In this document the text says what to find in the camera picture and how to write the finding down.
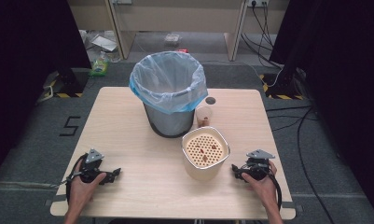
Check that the beige wooden desk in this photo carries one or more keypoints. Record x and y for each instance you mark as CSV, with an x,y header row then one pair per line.
x,y
175,15

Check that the white wall socket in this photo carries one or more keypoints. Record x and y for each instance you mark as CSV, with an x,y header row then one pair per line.
x,y
257,2

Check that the clear plastic package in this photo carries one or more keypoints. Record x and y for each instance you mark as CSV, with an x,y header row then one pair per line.
x,y
172,38

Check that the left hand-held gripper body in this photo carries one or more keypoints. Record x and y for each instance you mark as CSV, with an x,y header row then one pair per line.
x,y
90,171

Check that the white paper sheet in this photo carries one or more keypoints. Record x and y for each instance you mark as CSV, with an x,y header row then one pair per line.
x,y
104,43

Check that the person's right hand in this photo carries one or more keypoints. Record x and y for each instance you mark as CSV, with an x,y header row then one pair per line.
x,y
264,188

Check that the black stand base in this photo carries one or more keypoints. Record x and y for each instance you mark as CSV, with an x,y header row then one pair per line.
x,y
284,87
72,81

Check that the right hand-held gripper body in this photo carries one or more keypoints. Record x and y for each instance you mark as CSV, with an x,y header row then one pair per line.
x,y
256,166

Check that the blue plastic bin liner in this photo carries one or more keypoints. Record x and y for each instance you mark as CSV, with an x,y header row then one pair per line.
x,y
167,81

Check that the small red object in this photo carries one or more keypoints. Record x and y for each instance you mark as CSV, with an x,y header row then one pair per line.
x,y
182,50

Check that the person's left hand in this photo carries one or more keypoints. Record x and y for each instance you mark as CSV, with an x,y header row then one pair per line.
x,y
82,189

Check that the beige square container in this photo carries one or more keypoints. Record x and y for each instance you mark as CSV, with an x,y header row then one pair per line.
x,y
203,169

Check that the grey metal trash bin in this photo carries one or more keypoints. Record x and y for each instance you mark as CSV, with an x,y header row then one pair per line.
x,y
170,123

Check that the green plastic packet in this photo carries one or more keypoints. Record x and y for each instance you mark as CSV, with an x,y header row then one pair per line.
x,y
99,66

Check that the black curtain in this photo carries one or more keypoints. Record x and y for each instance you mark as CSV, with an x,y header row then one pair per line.
x,y
343,77
26,68

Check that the beige perforated strainer insert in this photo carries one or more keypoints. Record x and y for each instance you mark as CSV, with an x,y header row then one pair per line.
x,y
205,150

